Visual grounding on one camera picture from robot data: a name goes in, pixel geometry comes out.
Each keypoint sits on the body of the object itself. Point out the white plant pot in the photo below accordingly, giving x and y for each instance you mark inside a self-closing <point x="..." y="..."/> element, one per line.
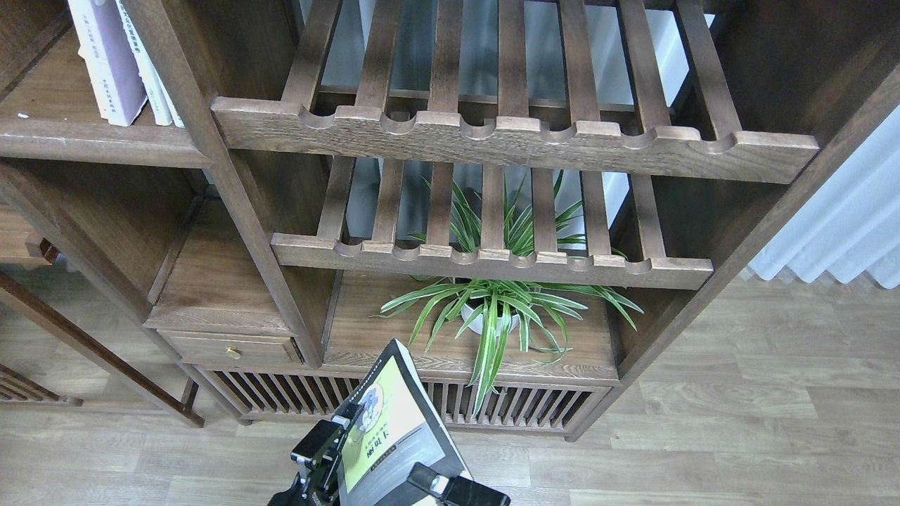
<point x="473" y="317"/>

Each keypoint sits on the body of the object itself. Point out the black and yellow book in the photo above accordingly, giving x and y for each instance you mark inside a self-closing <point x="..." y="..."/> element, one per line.
<point x="398" y="428"/>

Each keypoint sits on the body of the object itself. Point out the brass drawer knob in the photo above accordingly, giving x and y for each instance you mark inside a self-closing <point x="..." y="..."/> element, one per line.
<point x="233" y="353"/>

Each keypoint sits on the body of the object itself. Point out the white book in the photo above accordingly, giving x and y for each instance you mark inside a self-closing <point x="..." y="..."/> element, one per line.
<point x="170" y="105"/>
<point x="151" y="80"/>

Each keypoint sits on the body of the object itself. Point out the white curtain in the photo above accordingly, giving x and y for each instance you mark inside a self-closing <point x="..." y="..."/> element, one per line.
<point x="850" y="226"/>

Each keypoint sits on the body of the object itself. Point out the white book left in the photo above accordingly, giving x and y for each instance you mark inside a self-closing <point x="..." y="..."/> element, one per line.
<point x="151" y="80"/>

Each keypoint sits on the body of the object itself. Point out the white book right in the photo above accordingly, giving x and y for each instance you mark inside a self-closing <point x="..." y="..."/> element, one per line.
<point x="170" y="105"/>

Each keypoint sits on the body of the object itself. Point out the colourful 300 paperback book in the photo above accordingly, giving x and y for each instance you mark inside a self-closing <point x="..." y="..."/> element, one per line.
<point x="84" y="52"/>

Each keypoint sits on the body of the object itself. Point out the pale purple book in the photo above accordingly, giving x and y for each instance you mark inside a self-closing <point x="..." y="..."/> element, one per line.
<point x="115" y="65"/>

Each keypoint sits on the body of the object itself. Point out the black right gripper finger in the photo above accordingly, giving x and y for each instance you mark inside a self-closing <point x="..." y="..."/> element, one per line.
<point x="454" y="490"/>

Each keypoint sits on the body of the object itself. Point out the green spider plant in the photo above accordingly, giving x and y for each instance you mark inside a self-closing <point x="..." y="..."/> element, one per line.
<point x="531" y="299"/>

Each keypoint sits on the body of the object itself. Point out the dark wooden bookshelf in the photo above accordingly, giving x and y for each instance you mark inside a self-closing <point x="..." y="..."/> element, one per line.
<point x="315" y="172"/>

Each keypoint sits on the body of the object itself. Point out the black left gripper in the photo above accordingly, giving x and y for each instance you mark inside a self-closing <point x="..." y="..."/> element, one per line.
<point x="318" y="458"/>

